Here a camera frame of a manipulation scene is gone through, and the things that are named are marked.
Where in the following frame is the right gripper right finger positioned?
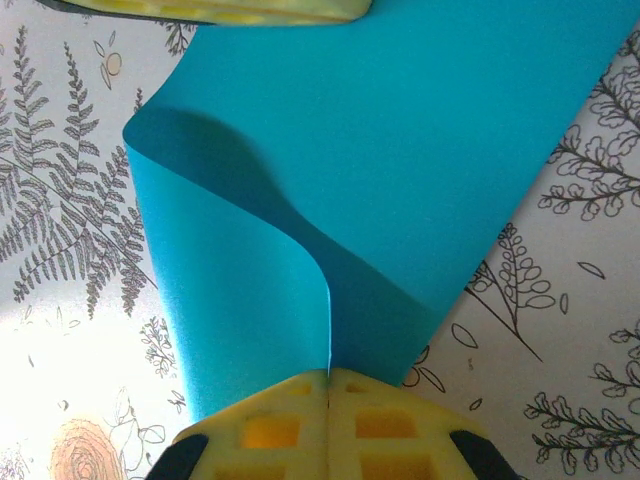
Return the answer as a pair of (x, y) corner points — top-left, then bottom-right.
(327, 368), (511, 480)

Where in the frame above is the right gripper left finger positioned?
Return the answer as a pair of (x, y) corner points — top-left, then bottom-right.
(149, 368), (330, 480)

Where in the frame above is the blue paper sheet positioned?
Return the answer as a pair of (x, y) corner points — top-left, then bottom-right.
(121, 0), (640, 426)

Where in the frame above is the floral patterned table cover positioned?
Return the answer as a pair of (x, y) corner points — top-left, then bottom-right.
(0, 0), (640, 480)

